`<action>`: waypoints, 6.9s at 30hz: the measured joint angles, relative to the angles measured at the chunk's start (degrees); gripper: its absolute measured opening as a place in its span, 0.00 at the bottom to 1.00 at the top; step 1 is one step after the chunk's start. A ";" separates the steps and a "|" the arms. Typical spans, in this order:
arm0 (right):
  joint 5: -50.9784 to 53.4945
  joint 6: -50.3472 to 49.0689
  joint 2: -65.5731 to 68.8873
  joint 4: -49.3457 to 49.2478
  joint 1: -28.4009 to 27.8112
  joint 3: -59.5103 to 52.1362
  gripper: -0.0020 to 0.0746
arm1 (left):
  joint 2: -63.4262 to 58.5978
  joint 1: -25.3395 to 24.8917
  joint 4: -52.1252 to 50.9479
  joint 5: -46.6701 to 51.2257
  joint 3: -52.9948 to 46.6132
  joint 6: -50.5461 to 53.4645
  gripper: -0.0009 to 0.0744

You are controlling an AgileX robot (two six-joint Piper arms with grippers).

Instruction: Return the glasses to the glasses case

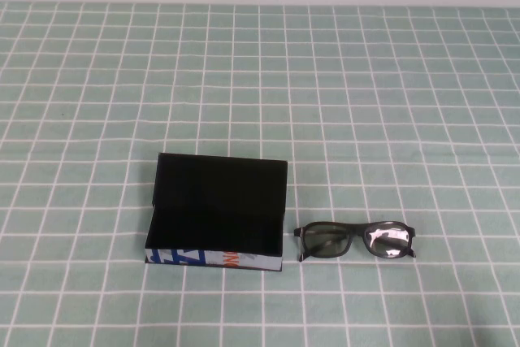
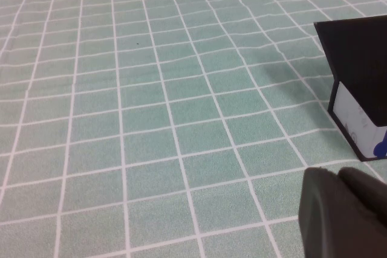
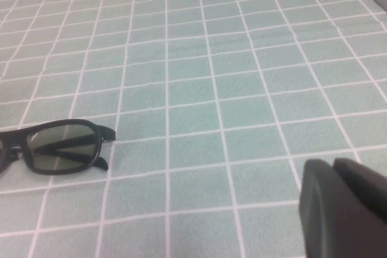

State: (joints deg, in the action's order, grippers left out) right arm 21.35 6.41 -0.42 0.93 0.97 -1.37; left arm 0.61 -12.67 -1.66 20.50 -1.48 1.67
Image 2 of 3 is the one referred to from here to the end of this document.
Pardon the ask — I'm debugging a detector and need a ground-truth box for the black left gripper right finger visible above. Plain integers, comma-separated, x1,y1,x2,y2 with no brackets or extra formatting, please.
337,166,387,226

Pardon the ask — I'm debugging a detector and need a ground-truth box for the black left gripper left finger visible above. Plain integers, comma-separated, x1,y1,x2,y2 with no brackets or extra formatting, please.
298,166,387,258

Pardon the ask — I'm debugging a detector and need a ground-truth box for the black printed glasses case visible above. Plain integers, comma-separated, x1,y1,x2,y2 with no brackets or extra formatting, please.
313,15,387,162

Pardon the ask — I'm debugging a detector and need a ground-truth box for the green checkered tablecloth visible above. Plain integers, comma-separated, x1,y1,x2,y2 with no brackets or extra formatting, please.
0,0,387,258

